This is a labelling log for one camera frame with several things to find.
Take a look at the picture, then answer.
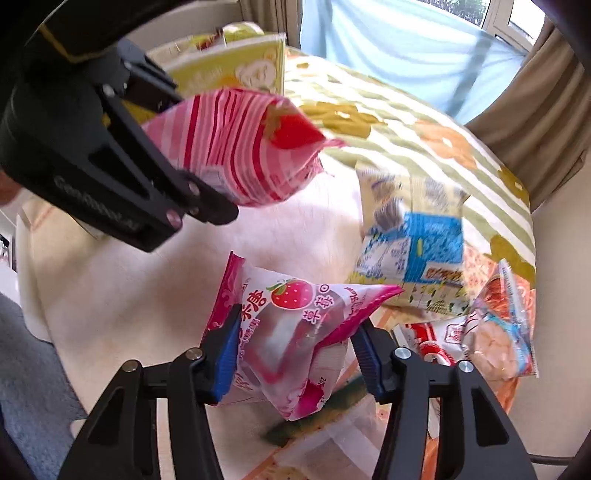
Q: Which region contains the clear cookie packet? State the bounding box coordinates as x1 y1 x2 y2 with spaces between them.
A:
462 258 540 382

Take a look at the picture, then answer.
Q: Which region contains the green cardboard box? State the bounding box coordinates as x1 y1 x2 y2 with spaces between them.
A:
152 22 287 100

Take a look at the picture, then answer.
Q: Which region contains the pink striped snack packet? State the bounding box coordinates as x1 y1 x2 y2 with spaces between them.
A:
141 88 345 209

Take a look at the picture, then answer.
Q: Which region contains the window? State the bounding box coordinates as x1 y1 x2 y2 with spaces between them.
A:
416 0 548 52

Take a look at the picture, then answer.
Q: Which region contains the pink strawberry snack packet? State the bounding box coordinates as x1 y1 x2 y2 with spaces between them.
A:
201 251 405 422

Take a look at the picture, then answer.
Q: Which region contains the red and white snack packet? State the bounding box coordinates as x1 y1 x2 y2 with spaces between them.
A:
392 318 477 370

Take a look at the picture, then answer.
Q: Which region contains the floral striped blanket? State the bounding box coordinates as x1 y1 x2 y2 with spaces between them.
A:
281 46 539 297

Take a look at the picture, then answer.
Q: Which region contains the brown curtain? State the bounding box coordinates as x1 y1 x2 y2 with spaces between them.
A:
464 18 591 214
238 0 302 48

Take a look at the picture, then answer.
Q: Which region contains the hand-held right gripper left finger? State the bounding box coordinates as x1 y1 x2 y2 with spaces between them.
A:
58 318 241 480

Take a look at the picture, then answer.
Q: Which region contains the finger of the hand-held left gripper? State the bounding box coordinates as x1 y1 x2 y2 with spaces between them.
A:
117 39 186 110
0 69 239 253

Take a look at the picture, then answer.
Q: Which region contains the blue and yellow snack packet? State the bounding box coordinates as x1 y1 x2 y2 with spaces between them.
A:
346 168 472 317

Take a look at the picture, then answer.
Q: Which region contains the light blue cloth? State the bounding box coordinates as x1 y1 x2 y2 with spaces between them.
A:
300 0 530 126

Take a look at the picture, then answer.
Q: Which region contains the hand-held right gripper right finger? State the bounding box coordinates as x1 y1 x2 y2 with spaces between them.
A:
350 318 539 480

